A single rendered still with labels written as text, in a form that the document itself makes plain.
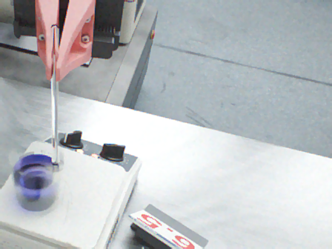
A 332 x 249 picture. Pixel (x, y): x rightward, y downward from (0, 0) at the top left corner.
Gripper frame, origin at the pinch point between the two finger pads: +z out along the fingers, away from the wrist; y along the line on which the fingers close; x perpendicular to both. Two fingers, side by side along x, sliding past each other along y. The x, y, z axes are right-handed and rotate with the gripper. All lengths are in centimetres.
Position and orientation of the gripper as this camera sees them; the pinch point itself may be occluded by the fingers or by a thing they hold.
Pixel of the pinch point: (54, 68)
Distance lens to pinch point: 38.5
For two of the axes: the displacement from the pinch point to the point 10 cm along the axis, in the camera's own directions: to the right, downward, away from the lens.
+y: 9.9, 1.1, 0.5
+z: -0.5, 7.5, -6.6
